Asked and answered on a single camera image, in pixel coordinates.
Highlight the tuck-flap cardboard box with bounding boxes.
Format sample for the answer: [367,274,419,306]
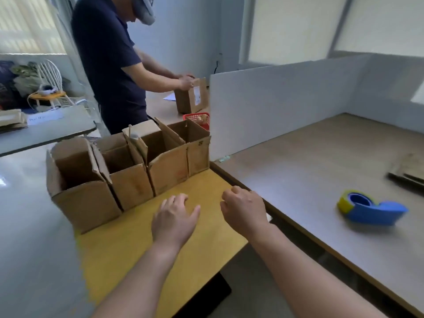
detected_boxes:
[45,136,122,235]

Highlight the grey folding table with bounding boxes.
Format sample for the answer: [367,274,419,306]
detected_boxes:
[0,106,97,158]

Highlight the black stool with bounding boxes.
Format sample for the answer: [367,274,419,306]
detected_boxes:
[172,271,232,318]

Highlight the picture-printed cardboard box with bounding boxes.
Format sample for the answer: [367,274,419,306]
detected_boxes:
[392,153,424,182]

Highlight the white foam partition board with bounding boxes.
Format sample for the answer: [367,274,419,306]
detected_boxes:
[209,54,371,162]

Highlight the green bag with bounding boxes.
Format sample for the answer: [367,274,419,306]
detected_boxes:
[11,62,42,96]

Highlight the person's right forearm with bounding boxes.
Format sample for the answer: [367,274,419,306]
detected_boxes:
[250,225,388,318]

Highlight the person's right hand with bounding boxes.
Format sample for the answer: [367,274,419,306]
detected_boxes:
[220,185,271,244]

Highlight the tall brown cardboard box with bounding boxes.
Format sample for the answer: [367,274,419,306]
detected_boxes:
[174,77,209,115]

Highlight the person's left hand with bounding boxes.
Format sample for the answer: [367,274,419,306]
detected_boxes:
[151,193,202,250]

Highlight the clear yellowish tape roll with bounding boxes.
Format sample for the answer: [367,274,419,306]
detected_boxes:
[337,192,353,215]

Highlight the stack of cardboard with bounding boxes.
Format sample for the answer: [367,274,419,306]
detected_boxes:
[0,109,28,133]

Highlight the window with white blinds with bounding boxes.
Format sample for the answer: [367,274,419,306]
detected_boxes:
[0,0,67,55]

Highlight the small brown cardboard box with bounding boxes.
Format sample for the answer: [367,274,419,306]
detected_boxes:
[154,117,212,178]

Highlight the white chair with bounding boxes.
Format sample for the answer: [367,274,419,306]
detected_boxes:
[28,59,75,111]

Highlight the large yellow cardboard box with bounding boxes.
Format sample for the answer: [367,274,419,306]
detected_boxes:
[74,168,249,318]

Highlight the bright window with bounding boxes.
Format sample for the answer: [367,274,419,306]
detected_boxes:
[246,0,424,65]

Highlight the white paper sign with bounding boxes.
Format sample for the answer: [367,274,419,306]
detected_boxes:
[26,110,64,125]

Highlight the blue tape dispenser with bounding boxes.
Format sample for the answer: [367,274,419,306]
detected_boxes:
[337,190,409,226]

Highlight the red plastic basket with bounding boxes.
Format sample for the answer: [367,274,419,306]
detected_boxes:
[182,112,210,131]

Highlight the person's left forearm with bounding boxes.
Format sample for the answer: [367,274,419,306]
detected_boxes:
[91,241,186,318]

